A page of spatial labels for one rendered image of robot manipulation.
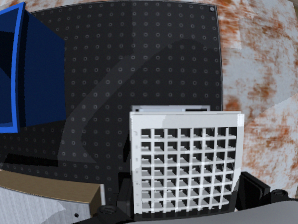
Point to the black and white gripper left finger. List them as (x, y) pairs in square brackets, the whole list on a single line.
[(120, 211)]

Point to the blue open bin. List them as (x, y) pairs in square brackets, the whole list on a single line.
[(35, 84)]

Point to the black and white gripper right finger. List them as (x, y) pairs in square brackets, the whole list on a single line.
[(254, 193)]

